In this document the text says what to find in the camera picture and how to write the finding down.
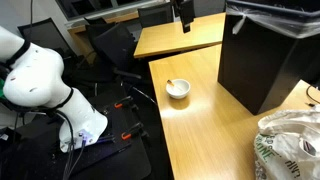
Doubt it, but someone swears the black cable on table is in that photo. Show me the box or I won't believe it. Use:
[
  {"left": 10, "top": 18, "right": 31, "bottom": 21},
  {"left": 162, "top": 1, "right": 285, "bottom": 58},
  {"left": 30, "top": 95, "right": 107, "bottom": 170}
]
[{"left": 305, "top": 84, "right": 320, "bottom": 108}]

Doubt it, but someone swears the black office chair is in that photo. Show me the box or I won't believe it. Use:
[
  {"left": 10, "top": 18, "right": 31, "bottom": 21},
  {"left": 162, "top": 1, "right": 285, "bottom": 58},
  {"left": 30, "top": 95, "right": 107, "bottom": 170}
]
[
  {"left": 85, "top": 22, "right": 144, "bottom": 84},
  {"left": 17, "top": 17, "right": 78, "bottom": 62},
  {"left": 137, "top": 2, "right": 175, "bottom": 29}
]

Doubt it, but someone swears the orange marker with black cap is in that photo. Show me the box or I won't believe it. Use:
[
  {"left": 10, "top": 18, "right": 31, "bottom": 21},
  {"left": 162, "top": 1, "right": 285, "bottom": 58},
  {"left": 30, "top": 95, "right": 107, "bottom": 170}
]
[{"left": 166, "top": 79, "right": 181, "bottom": 93}]

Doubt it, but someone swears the white ceramic bowl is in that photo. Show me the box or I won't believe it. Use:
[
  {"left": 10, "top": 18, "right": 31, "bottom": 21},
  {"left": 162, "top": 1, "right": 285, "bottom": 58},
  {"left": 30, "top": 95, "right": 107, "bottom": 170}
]
[{"left": 165, "top": 78, "right": 192, "bottom": 100}]

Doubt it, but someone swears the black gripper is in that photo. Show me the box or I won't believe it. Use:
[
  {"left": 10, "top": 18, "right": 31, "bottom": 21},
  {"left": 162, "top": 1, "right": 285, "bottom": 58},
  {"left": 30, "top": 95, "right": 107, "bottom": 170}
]
[{"left": 174, "top": 0, "right": 196, "bottom": 34}]

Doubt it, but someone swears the clear plastic bin liner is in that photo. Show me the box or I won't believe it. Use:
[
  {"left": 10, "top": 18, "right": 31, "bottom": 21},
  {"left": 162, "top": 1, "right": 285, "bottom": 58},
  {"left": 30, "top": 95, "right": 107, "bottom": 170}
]
[{"left": 225, "top": 0, "right": 320, "bottom": 40}]

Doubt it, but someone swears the grey robot cable bundle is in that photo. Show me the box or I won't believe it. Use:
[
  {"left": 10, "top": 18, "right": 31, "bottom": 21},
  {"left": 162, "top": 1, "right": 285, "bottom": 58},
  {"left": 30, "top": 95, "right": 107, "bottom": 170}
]
[{"left": 49, "top": 109, "right": 88, "bottom": 180}]

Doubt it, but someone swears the white printed shopping bag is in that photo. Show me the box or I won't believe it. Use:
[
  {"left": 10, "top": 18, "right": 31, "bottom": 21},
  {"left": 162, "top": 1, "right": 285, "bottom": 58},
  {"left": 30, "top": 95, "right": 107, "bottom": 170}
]
[{"left": 254, "top": 105, "right": 320, "bottom": 180}]

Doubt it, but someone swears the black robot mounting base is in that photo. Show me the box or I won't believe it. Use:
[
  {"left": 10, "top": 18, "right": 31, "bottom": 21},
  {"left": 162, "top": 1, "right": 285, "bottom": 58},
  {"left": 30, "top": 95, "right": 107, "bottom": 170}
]
[{"left": 0, "top": 89, "right": 153, "bottom": 180}]

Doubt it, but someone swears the wooden desk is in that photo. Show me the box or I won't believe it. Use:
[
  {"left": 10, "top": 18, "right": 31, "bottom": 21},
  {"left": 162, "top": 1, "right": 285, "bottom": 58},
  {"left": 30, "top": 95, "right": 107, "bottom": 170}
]
[{"left": 133, "top": 12, "right": 227, "bottom": 60}]

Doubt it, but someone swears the black orange clamp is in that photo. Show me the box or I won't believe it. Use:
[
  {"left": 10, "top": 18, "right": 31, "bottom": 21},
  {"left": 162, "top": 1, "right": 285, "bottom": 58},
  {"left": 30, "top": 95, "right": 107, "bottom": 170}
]
[
  {"left": 120, "top": 121, "right": 150, "bottom": 141},
  {"left": 113, "top": 95, "right": 140, "bottom": 111}
]

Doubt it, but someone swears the black trash bin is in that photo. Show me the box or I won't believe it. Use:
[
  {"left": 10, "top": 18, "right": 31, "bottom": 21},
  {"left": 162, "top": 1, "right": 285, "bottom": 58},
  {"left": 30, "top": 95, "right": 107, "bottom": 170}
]
[{"left": 217, "top": 0, "right": 320, "bottom": 116}]

